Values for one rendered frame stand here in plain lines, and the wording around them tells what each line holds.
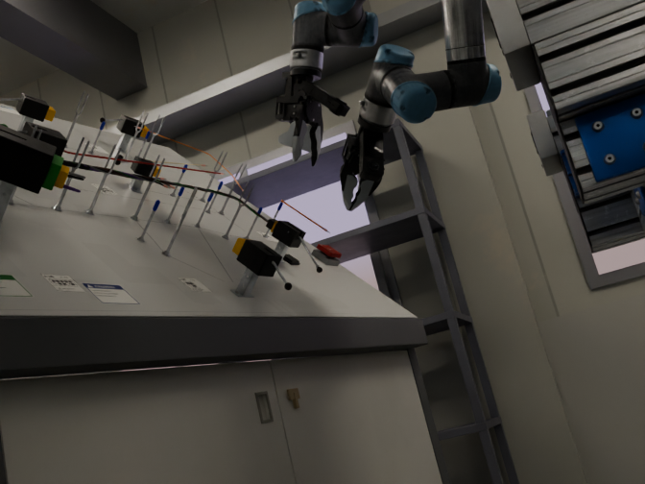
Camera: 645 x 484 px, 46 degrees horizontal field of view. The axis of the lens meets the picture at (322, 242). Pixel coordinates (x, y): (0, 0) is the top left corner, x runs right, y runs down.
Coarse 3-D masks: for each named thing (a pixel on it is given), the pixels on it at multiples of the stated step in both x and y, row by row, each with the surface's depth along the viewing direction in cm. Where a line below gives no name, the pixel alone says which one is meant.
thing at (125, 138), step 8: (104, 120) 198; (112, 120) 200; (120, 120) 201; (128, 120) 200; (136, 120) 204; (120, 128) 201; (128, 128) 201; (128, 136) 203; (136, 136) 203; (120, 144) 203
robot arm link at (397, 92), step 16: (384, 80) 145; (400, 80) 141; (416, 80) 140; (432, 80) 141; (448, 80) 142; (384, 96) 146; (400, 96) 139; (416, 96) 138; (432, 96) 139; (448, 96) 142; (400, 112) 140; (416, 112) 140; (432, 112) 141
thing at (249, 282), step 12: (252, 240) 140; (240, 252) 139; (252, 252) 137; (264, 252) 136; (252, 264) 137; (264, 264) 136; (276, 264) 139; (252, 276) 139; (264, 276) 138; (240, 288) 140; (288, 288) 134
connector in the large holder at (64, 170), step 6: (54, 156) 117; (54, 162) 114; (60, 162) 115; (54, 168) 113; (60, 168) 114; (66, 168) 116; (48, 174) 113; (54, 174) 114; (60, 174) 114; (66, 174) 115; (48, 180) 114; (54, 180) 114; (60, 180) 115; (42, 186) 114; (48, 186) 114; (60, 186) 115
